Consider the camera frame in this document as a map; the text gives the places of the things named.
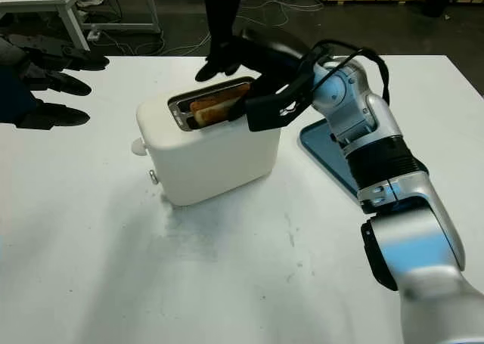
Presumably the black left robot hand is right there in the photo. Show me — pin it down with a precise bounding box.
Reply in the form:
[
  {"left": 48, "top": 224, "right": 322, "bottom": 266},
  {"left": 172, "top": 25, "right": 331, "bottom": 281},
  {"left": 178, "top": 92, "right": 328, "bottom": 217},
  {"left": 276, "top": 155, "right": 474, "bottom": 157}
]
[{"left": 0, "top": 33, "right": 110, "bottom": 132}]

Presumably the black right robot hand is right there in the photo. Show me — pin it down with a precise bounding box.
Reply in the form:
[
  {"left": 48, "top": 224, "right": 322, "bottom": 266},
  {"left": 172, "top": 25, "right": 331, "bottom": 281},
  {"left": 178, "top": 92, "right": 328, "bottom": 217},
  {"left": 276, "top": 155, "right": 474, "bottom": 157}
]
[{"left": 228, "top": 28, "right": 318, "bottom": 122}]

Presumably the toast slice with dark crust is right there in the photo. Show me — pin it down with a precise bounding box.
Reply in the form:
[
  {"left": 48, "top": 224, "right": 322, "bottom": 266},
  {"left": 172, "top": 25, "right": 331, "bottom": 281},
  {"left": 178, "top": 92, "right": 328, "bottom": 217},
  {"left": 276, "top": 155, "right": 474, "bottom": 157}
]
[{"left": 190, "top": 82, "right": 252, "bottom": 113}]

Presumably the large browned toast slice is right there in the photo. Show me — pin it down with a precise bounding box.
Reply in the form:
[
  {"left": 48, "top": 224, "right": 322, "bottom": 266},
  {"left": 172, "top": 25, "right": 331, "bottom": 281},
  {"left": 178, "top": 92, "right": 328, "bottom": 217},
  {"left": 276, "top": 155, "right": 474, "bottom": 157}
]
[{"left": 194, "top": 94, "right": 247, "bottom": 129}]

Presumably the white two-slot toaster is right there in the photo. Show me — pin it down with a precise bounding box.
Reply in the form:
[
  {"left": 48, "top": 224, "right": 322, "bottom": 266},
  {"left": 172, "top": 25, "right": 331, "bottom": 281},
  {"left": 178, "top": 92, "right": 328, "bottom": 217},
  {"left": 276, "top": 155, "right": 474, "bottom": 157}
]
[{"left": 135, "top": 76, "right": 283, "bottom": 208}]

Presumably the blue rectangular tray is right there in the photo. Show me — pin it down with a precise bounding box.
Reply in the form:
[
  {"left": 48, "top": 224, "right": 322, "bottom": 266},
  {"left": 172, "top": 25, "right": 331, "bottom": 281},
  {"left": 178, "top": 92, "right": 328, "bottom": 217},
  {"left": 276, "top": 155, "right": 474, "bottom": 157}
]
[{"left": 298, "top": 119, "right": 379, "bottom": 215}]

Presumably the white metal frame desk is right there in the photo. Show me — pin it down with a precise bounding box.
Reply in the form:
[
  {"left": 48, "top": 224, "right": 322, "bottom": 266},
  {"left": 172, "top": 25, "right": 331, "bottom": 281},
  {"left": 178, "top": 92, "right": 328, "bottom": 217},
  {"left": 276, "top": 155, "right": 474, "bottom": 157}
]
[{"left": 0, "top": 0, "right": 160, "bottom": 53}]

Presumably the white floor cable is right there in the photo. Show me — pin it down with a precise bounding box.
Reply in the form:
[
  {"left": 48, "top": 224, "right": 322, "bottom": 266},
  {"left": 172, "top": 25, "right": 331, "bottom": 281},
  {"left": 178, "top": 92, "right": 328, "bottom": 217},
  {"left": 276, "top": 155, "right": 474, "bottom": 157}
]
[{"left": 100, "top": 28, "right": 212, "bottom": 57}]

